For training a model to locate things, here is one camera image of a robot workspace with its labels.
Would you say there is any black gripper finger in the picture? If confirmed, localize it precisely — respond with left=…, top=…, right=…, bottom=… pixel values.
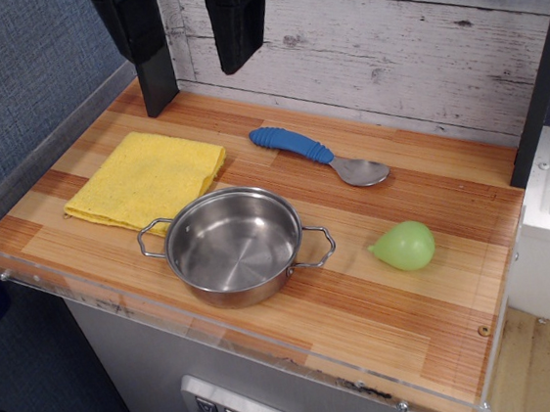
left=205, top=0, right=266, bottom=75
left=91, top=0, right=164, bottom=64

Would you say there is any stainless steel two-handled pan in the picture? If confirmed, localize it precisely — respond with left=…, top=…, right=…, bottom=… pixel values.
left=137, top=186, right=337, bottom=308

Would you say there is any folded yellow cloth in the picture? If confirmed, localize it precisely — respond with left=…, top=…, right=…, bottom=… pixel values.
left=64, top=132, right=226, bottom=231

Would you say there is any green plastic pear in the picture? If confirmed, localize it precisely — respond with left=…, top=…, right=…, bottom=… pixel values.
left=368, top=221, right=435, bottom=271

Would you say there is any silver cabinet with button panel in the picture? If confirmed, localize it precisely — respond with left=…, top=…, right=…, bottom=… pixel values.
left=66, top=260, right=450, bottom=412

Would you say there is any black left vertical post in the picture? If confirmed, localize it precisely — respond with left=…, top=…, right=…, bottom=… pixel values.
left=135, top=46, right=179, bottom=117

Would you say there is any black vertical post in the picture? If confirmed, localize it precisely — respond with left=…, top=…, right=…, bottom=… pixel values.
left=135, top=46, right=179, bottom=117
left=510, top=22, right=550, bottom=188

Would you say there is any blue-handled metal spoon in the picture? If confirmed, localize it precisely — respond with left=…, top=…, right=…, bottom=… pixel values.
left=249, top=126, right=390, bottom=187

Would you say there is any clear acrylic guard rail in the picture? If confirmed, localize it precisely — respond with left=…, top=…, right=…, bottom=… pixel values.
left=0, top=67, right=523, bottom=412

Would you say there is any black right vertical post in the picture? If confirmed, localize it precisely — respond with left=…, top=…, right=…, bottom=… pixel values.
left=510, top=22, right=550, bottom=188

